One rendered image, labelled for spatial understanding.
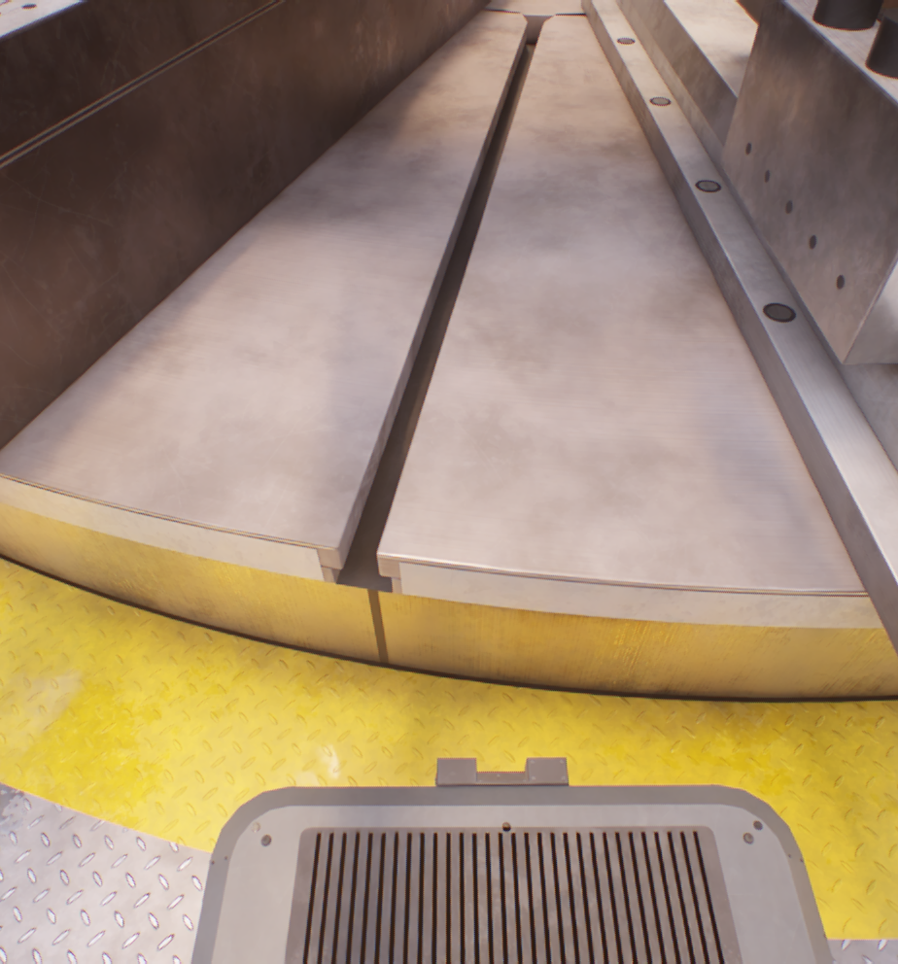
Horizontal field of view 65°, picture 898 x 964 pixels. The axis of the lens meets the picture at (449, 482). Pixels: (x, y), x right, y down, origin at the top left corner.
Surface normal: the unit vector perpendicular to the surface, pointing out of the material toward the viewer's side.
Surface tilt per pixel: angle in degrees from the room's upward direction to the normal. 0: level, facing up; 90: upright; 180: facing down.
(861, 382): 90
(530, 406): 0
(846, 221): 90
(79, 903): 0
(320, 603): 90
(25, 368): 90
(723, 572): 0
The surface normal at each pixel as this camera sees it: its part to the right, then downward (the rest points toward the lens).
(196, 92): 0.94, 0.26
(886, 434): -1.00, 0.03
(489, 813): -0.01, -0.65
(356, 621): -0.19, 0.74
